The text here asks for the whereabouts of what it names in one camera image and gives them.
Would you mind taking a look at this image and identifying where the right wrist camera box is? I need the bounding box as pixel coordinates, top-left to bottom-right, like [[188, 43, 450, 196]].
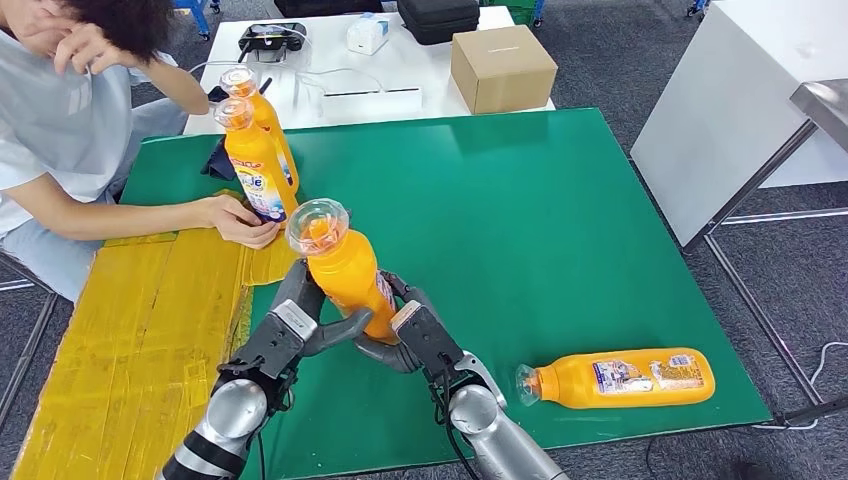
[[390, 299, 465, 386]]

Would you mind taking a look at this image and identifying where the steel table top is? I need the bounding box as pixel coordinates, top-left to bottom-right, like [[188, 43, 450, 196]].
[[790, 79, 848, 155]]

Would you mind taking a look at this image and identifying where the person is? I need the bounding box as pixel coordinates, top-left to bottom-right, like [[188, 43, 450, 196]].
[[0, 0, 283, 303]]

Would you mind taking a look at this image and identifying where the black carry case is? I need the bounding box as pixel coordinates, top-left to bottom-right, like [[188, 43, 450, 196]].
[[396, 0, 481, 46]]

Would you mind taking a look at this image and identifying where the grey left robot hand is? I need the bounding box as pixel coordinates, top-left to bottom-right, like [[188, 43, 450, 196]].
[[272, 259, 376, 360]]

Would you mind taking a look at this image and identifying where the white tissue box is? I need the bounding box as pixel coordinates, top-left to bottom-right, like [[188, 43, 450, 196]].
[[346, 13, 391, 57]]

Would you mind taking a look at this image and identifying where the white side table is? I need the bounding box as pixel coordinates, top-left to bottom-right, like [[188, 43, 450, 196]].
[[629, 0, 848, 250]]

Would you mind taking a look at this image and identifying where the blue tablet case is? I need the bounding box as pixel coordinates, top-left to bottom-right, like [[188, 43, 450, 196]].
[[201, 77, 274, 181]]

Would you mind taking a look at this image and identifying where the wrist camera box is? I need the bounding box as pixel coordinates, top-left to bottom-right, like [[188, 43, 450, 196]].
[[228, 299, 319, 382], [390, 299, 465, 386]]

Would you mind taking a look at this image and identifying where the orange Tide detergent bottle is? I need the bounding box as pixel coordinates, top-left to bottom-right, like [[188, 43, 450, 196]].
[[219, 66, 301, 195], [515, 347, 717, 411], [213, 97, 299, 231], [286, 197, 399, 344]]

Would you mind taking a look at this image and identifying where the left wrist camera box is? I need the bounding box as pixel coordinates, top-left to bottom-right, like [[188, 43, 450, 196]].
[[228, 299, 319, 382]]

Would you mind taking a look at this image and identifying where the person's left hand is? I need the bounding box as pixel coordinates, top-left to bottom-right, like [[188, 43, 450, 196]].
[[52, 23, 130, 75]]

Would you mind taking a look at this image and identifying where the black handheld controller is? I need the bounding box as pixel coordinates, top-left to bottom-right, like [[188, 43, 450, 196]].
[[237, 23, 308, 65]]

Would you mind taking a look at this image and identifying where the yellow taped cardboard sheet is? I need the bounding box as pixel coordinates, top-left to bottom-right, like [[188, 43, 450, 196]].
[[11, 188, 299, 480]]

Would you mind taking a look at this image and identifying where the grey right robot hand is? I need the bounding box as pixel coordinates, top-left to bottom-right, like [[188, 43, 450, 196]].
[[354, 270, 439, 376]]

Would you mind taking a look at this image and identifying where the grey metal table frame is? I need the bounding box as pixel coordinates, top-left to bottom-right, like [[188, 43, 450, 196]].
[[682, 122, 848, 429]]

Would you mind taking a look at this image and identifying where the long white box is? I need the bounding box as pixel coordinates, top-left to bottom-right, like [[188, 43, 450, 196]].
[[321, 87, 424, 121]]

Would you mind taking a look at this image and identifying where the white floor cable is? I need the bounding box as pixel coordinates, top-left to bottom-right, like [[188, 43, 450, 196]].
[[755, 342, 848, 433]]

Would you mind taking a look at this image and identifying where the person's right hand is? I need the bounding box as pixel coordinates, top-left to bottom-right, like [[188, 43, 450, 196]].
[[198, 193, 283, 250]]

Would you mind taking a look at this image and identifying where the brown cardboard box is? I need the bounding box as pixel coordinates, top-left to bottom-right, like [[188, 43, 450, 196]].
[[450, 25, 559, 116]]

